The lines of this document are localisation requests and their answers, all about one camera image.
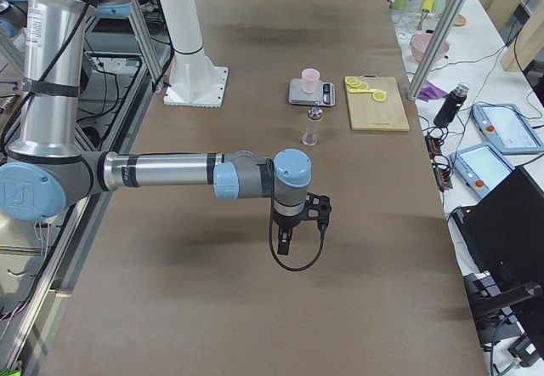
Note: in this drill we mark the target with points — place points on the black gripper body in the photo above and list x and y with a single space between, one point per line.
286 223

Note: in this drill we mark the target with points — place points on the yellow cup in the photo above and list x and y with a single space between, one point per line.
427 6

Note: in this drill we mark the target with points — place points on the purple cloth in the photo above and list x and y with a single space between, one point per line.
429 91

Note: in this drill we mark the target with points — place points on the black power strip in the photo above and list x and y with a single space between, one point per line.
441 165

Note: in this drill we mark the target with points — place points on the lemon slice on board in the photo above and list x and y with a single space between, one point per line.
352 82

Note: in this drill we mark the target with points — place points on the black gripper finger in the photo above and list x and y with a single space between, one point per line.
284 241

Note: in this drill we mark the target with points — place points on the silver digital kitchen scale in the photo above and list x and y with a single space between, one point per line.
324 94

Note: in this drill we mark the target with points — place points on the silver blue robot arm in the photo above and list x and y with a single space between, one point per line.
46 173

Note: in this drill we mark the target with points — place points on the clear glass sauce bottle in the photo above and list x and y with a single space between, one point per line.
313 119

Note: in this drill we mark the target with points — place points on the black monitor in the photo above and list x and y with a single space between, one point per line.
504 234

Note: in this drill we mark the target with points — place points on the white pedestal column base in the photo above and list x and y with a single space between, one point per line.
193 80

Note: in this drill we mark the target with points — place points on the lemon slice near handle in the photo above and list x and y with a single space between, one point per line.
379 96

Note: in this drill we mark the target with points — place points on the black thermos bottle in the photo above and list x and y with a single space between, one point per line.
454 100

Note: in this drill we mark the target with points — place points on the yellow plastic knife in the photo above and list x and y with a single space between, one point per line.
362 91

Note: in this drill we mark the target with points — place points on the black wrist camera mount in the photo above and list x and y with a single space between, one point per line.
317 208

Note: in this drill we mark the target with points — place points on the blue teach pendant near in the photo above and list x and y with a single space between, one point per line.
482 167

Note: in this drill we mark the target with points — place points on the pink plastic cup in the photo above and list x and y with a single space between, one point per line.
310 78

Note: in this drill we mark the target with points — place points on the wooden cutting board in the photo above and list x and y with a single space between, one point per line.
367 115

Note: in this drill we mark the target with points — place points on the blue teach pendant far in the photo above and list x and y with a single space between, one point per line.
506 129

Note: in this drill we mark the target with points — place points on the aluminium frame post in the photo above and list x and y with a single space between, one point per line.
440 34

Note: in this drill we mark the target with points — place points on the blue teach pendant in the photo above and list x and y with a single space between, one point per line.
482 167
506 129

